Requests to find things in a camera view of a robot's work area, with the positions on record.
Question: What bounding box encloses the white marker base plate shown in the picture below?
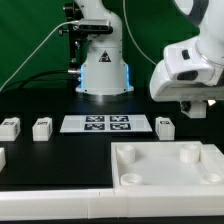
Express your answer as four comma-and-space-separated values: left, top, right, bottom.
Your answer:
60, 115, 152, 133

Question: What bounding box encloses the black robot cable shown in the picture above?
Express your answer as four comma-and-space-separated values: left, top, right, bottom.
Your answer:
0, 69, 82, 96

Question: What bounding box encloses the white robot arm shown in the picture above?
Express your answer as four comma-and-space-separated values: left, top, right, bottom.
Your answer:
64, 0, 224, 118

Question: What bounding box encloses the white front obstacle wall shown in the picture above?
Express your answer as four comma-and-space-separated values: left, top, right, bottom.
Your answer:
0, 185, 224, 221

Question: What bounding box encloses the white right obstacle wall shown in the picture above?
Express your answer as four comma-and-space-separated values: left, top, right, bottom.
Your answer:
202, 144, 224, 158

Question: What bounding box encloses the black camera on mount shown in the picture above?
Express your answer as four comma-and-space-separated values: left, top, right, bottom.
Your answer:
58, 19, 114, 36

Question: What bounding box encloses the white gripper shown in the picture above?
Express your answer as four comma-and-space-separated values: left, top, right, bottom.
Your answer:
149, 61, 224, 113

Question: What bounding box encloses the white obstacle wall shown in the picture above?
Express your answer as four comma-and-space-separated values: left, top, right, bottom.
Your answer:
202, 144, 224, 158
0, 185, 224, 221

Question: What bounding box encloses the white left obstacle block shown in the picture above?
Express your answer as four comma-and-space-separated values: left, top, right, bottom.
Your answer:
0, 148, 6, 172

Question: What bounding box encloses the white square tabletop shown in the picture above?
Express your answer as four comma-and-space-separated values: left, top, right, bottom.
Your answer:
111, 141, 224, 188

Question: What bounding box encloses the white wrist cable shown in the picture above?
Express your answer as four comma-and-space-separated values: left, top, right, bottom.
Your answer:
122, 0, 158, 67

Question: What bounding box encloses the white camera cable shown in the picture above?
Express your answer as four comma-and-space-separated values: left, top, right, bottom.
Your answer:
0, 21, 80, 94

